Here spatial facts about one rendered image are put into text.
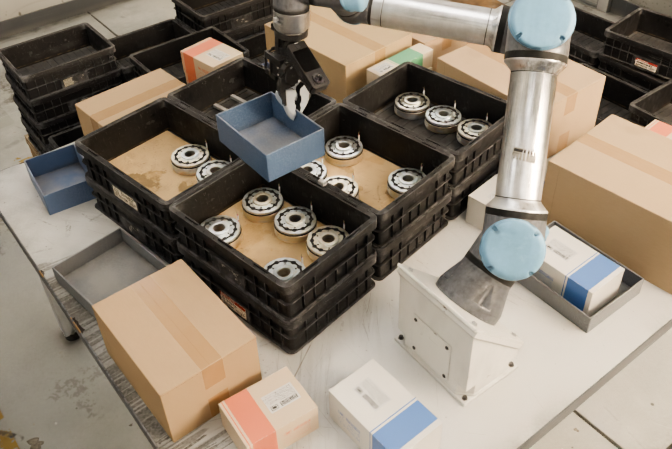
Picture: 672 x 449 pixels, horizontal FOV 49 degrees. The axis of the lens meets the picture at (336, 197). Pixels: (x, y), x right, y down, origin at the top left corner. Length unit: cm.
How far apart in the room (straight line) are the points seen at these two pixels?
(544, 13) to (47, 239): 140
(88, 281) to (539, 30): 123
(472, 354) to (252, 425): 45
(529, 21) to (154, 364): 96
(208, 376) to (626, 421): 147
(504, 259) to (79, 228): 121
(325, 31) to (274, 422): 140
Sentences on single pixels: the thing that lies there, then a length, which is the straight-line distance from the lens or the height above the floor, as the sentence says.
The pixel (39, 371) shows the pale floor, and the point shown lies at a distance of 277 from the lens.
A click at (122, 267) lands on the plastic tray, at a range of 197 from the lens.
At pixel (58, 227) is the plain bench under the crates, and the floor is 70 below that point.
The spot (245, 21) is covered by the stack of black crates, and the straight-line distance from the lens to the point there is 351.
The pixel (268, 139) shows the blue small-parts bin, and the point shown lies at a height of 108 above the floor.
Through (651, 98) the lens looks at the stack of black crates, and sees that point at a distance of 292.
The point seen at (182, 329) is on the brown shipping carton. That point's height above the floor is 86.
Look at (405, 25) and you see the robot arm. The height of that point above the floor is 132.
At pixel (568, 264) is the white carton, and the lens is 181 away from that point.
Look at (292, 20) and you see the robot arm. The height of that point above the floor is 136.
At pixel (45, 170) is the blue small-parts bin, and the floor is 71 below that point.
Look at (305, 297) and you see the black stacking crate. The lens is 161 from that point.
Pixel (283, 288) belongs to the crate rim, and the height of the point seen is 93.
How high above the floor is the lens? 203
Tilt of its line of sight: 40 degrees down
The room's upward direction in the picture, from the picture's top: 2 degrees counter-clockwise
